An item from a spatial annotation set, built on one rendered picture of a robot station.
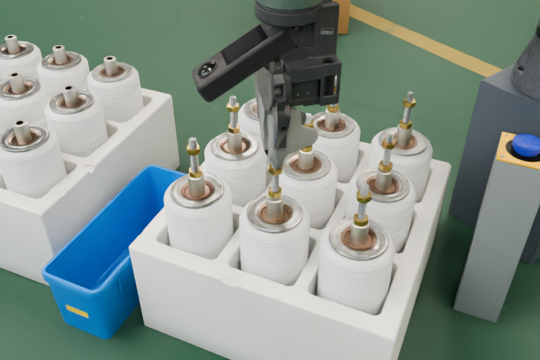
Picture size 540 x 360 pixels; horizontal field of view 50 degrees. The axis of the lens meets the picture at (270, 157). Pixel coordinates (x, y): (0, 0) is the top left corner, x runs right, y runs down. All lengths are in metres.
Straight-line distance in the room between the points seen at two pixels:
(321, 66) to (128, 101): 0.57
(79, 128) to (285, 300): 0.48
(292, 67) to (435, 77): 1.07
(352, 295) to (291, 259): 0.09
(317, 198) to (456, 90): 0.85
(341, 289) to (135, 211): 0.48
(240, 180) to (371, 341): 0.31
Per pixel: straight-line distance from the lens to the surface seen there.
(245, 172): 0.89
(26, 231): 1.02
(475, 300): 1.02
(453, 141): 1.43
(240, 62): 0.62
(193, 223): 0.81
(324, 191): 0.86
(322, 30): 0.64
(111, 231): 1.07
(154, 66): 1.71
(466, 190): 1.16
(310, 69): 0.64
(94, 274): 1.07
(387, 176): 0.83
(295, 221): 0.78
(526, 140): 0.86
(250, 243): 0.78
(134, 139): 1.12
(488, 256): 0.95
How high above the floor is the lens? 0.78
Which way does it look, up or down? 37 degrees down
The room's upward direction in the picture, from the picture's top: straight up
